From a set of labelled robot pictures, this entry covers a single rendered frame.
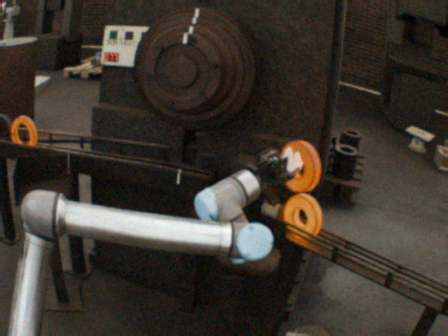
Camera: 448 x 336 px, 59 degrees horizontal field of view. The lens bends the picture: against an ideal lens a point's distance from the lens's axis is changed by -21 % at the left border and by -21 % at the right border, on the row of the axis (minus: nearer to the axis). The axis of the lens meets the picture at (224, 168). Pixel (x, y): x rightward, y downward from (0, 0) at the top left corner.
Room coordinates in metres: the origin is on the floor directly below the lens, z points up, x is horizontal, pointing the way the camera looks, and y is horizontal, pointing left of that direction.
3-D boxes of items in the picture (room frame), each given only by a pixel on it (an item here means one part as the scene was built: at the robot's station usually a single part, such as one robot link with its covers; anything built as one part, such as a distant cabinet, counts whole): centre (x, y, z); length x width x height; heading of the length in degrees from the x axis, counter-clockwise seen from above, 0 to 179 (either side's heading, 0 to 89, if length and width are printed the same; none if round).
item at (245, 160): (1.67, -0.08, 0.68); 0.11 x 0.08 x 0.24; 166
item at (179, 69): (1.62, 0.18, 1.11); 0.28 x 0.06 x 0.28; 76
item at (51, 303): (1.56, 0.73, 0.36); 0.26 x 0.20 x 0.72; 111
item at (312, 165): (1.39, -0.23, 0.91); 0.16 x 0.03 x 0.16; 40
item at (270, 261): (1.50, -0.13, 0.27); 0.22 x 0.13 x 0.53; 76
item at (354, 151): (3.57, -0.52, 0.22); 1.20 x 0.81 x 0.44; 74
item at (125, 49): (1.90, 0.46, 1.15); 0.26 x 0.02 x 0.18; 76
